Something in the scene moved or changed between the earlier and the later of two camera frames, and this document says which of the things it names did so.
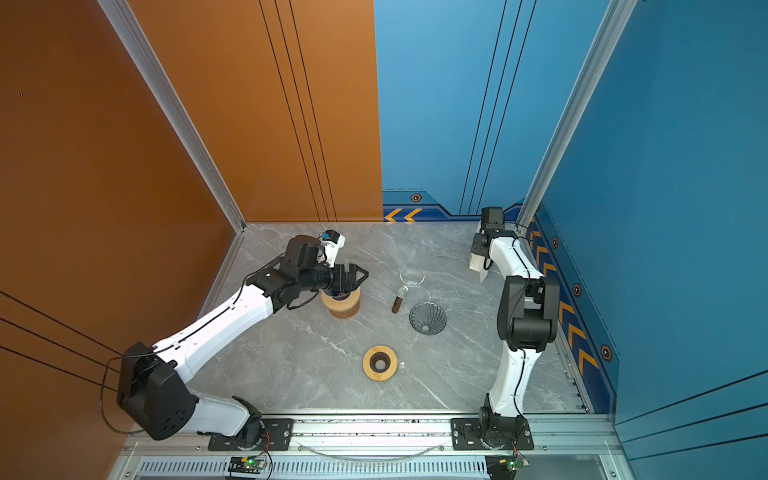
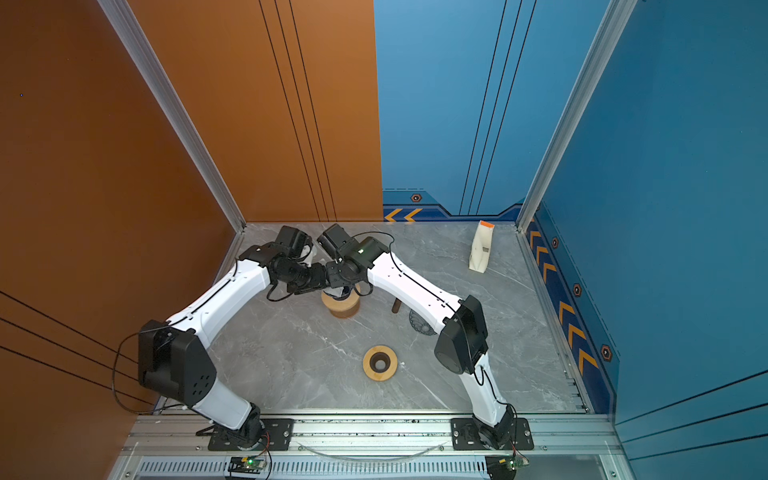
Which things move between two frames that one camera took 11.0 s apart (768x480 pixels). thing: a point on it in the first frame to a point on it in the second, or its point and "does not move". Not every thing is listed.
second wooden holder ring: [380, 363] does not move
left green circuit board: [243, 464] does not move
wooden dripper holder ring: [348, 304] does not move
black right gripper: [476, 243] to [333, 277]
